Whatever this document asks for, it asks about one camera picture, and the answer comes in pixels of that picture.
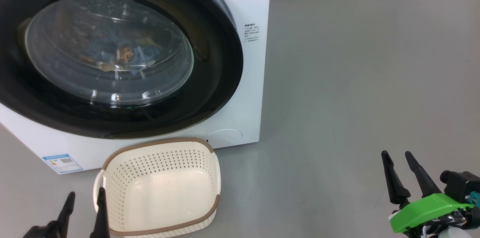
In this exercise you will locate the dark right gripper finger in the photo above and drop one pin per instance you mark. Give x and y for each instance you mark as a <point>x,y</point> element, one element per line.
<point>423,178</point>
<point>395,185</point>

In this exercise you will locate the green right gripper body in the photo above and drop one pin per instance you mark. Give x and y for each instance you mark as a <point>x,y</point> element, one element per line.
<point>423,211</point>

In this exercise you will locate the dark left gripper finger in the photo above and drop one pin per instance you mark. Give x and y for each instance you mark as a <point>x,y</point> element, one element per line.
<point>100,217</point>
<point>66,215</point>

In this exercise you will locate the blue bear-print garment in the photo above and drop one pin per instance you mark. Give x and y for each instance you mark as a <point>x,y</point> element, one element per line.
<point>108,48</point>

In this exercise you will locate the round black glass washer door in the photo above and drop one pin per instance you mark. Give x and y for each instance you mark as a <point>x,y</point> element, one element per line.
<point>210,80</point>

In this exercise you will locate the cream perforated laundry basket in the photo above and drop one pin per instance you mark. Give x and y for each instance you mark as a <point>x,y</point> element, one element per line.
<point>168,193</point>

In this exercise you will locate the white front-load washing machine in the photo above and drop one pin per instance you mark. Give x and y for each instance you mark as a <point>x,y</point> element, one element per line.
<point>247,92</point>

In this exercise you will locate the blue energy label sticker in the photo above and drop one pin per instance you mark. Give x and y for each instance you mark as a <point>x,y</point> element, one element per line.
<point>63,163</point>

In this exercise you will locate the round drain filter cover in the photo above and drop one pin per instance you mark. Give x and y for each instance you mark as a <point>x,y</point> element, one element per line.
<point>225,138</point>

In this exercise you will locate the steel perforated washer drum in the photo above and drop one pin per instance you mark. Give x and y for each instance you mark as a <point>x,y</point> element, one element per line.
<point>56,32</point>

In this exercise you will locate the small printed text label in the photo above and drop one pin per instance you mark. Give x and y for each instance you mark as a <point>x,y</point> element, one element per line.
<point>252,33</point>

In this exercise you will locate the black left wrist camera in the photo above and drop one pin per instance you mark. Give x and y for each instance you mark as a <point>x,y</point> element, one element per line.
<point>41,231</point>

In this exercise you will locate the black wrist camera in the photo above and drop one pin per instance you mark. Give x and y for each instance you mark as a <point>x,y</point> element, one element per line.
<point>459,187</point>
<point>41,231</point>

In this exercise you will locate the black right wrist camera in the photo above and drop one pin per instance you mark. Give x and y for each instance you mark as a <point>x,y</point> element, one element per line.
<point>459,187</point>

